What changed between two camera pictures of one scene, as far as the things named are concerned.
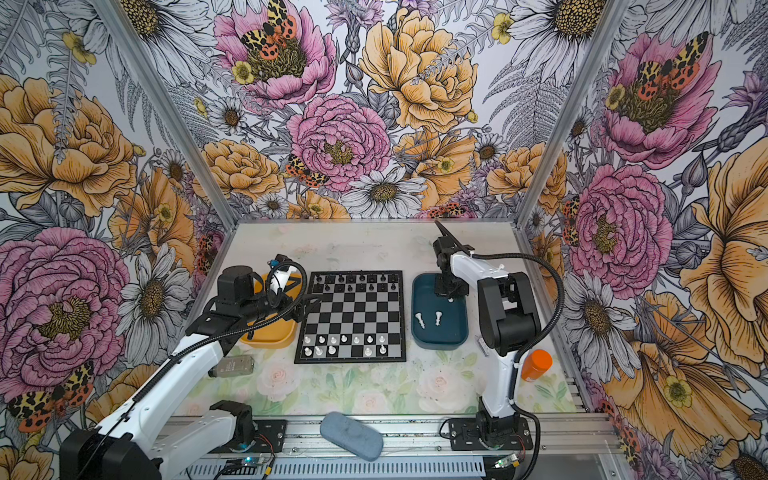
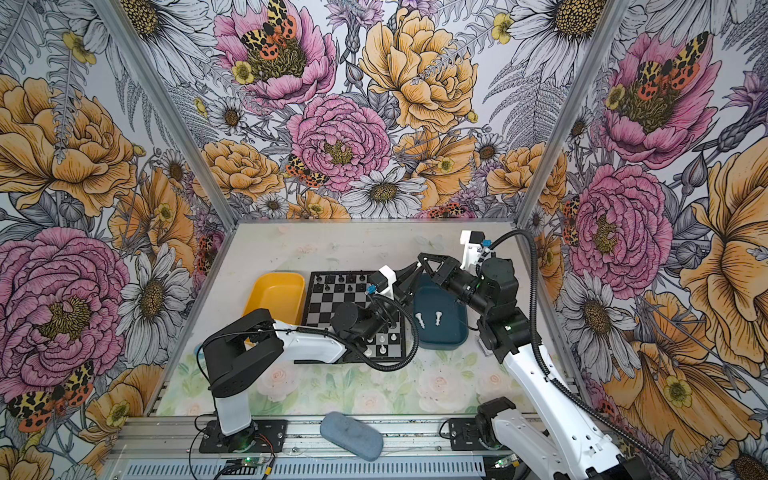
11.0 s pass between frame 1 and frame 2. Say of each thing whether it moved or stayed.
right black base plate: stayed
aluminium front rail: stayed
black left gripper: moved
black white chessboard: stayed
